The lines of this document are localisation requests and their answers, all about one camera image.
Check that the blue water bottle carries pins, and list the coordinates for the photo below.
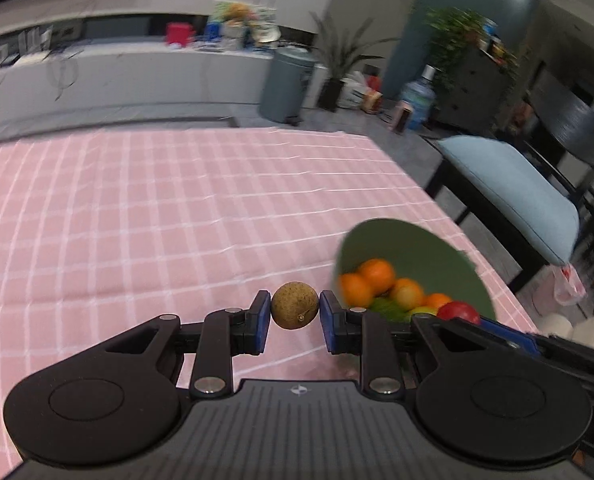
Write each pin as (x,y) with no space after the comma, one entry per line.
(419,100)

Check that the white low cabinet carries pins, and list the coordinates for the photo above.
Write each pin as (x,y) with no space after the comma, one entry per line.
(152,80)

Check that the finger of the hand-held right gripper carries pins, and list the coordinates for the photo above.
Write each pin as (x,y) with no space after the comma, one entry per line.
(512,337)

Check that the red box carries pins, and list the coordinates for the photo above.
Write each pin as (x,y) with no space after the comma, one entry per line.
(179,35)

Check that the yellow lemon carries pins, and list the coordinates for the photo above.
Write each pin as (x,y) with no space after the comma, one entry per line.
(422,311)

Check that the orange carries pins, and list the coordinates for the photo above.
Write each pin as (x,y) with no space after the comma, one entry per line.
(439,302)
(355,290)
(377,276)
(407,294)

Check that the pink checked tablecloth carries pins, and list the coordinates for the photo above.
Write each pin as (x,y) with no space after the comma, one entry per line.
(127,210)

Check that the dark green cucumber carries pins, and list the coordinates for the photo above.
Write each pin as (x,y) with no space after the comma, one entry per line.
(389,308)

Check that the grey trash can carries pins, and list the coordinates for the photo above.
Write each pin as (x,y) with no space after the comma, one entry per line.
(287,85)

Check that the red and orange bag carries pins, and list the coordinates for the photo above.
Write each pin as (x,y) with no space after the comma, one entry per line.
(373,97)

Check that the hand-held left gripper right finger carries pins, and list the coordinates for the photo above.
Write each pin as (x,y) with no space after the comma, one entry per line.
(328,322)

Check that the white plastic bag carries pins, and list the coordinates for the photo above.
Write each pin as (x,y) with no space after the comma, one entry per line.
(352,91)

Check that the white bag with red print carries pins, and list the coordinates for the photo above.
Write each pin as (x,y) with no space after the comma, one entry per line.
(568,285)

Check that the brown longan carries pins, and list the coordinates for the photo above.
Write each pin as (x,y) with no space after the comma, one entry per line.
(295,305)

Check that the small red tomato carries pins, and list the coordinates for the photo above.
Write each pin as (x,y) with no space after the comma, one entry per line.
(458,311)

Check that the light blue seat cushion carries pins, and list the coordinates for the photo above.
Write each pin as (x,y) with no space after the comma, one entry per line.
(507,185)

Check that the green bowl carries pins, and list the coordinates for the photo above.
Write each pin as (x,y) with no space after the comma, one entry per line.
(417,245)

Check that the trailing ivy plant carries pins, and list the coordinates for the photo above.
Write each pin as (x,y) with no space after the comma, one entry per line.
(452,30)

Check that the pile of colourful packets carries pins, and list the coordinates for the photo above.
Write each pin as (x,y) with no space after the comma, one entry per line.
(242,25)

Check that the small pink appliance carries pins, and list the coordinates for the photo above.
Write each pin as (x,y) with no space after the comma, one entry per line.
(402,117)

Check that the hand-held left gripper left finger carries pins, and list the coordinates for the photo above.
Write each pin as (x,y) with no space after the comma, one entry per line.
(263,322)

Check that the dark round table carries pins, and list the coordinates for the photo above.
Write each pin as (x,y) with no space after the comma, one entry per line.
(582,125)

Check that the potted plant in black pot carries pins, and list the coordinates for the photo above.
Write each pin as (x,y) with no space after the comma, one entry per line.
(334,60)

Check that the dark green cabinet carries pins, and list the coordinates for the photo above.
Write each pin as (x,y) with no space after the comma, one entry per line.
(472,95)

